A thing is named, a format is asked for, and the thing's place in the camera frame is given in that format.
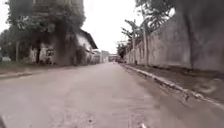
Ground low house with dark roof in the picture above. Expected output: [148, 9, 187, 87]
[75, 29, 100, 66]

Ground grey concrete road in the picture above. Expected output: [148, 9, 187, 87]
[0, 61, 224, 128]

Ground concrete kerb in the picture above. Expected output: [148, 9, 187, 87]
[118, 62, 224, 108]

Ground overgrown tall building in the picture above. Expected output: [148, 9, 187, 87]
[6, 0, 86, 67]

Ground dirt verge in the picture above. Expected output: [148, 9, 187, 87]
[129, 63, 224, 103]

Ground grass verge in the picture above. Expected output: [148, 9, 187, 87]
[0, 59, 64, 80]

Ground trees over wall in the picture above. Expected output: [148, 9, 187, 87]
[116, 0, 178, 64]

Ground long grey concrete wall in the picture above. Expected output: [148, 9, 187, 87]
[125, 0, 224, 73]

